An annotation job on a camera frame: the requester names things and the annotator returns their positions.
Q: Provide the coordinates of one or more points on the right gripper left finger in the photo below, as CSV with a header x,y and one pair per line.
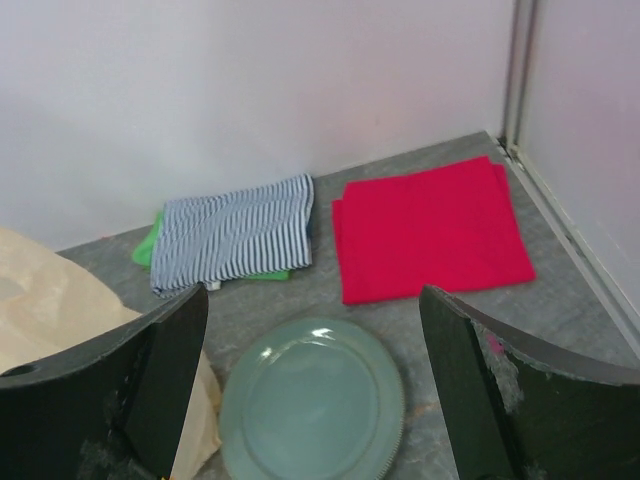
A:
x,y
112,407

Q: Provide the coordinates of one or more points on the beige plastic bag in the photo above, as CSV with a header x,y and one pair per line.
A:
x,y
49,304

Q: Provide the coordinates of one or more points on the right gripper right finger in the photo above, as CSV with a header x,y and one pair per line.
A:
x,y
519,407

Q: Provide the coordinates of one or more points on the blue striped cloth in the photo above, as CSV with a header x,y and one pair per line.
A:
x,y
234,235

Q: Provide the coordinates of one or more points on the red cloth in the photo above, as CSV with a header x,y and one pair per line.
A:
x,y
453,227

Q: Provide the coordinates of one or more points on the green cloth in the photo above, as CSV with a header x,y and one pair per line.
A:
x,y
142,254

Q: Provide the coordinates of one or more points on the green plate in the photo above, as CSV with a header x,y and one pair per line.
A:
x,y
315,398

